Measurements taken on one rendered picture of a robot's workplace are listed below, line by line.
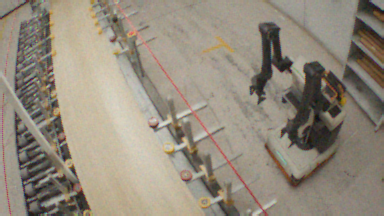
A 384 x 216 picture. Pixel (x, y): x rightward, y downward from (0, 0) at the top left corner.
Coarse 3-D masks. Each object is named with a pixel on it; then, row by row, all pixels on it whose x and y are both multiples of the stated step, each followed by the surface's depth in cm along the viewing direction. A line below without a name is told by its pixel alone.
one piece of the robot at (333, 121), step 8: (328, 72) 231; (336, 104) 232; (344, 104) 222; (328, 112) 228; (336, 112) 227; (344, 112) 225; (328, 120) 226; (336, 120) 222; (328, 128) 230; (336, 128) 234; (304, 136) 268; (320, 136) 248; (328, 136) 235; (336, 136) 252; (312, 144) 266; (320, 144) 252; (328, 144) 251; (320, 152) 257
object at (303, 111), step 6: (306, 72) 157; (306, 78) 157; (312, 78) 154; (318, 78) 151; (306, 84) 159; (312, 84) 158; (306, 90) 162; (306, 96) 165; (306, 102) 168; (300, 108) 176; (306, 108) 173; (300, 114) 180; (306, 114) 177
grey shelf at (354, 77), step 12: (360, 0) 241; (372, 0) 215; (360, 12) 249; (372, 12) 250; (360, 24) 274; (372, 24) 234; (348, 48) 291; (360, 48) 313; (348, 60) 305; (348, 72) 337; (360, 72) 291; (348, 84) 330; (360, 84) 328; (372, 84) 277; (360, 96) 315; (372, 96) 312; (372, 108) 300
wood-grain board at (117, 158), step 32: (64, 0) 421; (64, 32) 344; (96, 32) 324; (64, 64) 297; (96, 64) 285; (64, 96) 265; (96, 96) 257; (128, 96) 252; (64, 128) 240; (96, 128) 235; (128, 128) 232; (96, 160) 216; (128, 160) 214; (160, 160) 212; (96, 192) 198; (128, 192) 198; (160, 192) 196
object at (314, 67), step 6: (306, 66) 152; (312, 66) 151; (318, 66) 152; (312, 72) 149; (318, 72) 150; (318, 84) 163; (318, 90) 168; (312, 96) 177; (318, 96) 173; (318, 102) 176; (318, 108) 178
